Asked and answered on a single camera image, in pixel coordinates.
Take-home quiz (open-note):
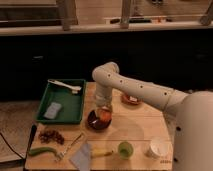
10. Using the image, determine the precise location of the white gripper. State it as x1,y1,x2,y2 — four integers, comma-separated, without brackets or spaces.
95,84,113,117

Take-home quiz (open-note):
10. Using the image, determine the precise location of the red apple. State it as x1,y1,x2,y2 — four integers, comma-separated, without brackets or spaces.
99,109,112,122

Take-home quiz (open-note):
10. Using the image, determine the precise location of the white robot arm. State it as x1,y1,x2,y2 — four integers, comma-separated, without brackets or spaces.
92,62,213,171

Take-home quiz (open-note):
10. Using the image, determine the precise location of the purple bowl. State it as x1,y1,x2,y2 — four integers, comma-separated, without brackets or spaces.
87,110,111,130

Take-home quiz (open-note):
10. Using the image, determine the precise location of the orange plate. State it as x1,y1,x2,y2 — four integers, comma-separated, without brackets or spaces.
121,93,142,105

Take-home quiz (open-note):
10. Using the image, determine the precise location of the white block on plate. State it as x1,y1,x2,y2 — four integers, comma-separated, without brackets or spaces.
129,96,138,102

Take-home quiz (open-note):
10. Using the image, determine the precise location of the green plastic tray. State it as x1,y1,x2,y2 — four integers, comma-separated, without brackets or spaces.
36,79,86,124

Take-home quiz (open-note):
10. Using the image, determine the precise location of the yellow banana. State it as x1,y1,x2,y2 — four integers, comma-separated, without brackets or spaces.
91,149,114,158

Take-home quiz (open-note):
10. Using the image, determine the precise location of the green cup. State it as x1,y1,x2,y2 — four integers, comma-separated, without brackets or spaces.
118,141,134,159

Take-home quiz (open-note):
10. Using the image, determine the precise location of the grey sponge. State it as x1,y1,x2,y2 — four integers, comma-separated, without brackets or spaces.
44,102,62,119

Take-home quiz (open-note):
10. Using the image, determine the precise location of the silver fork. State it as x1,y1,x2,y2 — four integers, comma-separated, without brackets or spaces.
56,133,84,162

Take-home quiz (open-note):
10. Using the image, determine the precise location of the bunch of dark grapes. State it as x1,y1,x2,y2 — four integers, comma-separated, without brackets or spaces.
39,130,64,145

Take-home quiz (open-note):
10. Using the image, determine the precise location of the white cup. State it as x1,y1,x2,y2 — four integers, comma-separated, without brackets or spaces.
146,139,168,159

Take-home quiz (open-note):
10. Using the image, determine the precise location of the green pepper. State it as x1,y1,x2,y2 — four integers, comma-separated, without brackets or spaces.
28,147,57,156

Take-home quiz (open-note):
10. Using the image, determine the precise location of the black cable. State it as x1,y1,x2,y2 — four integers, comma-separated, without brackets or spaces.
0,132,26,161

